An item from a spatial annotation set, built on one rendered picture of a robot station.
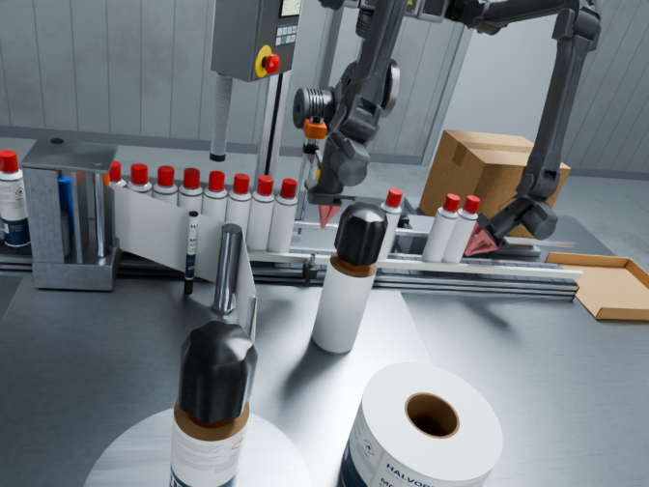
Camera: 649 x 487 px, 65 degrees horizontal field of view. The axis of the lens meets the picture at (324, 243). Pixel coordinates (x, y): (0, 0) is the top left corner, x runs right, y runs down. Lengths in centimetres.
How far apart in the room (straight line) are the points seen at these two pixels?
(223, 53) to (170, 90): 277
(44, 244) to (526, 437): 97
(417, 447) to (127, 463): 40
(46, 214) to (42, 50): 284
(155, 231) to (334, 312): 40
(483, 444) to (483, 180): 87
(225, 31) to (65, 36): 277
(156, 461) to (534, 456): 66
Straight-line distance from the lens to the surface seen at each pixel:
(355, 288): 91
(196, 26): 372
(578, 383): 130
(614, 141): 573
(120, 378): 94
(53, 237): 105
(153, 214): 107
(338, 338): 98
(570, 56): 139
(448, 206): 127
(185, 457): 66
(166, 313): 105
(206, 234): 102
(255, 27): 102
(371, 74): 105
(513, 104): 473
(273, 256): 118
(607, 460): 118
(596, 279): 175
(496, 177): 150
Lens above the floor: 157
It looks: 31 degrees down
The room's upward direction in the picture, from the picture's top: 13 degrees clockwise
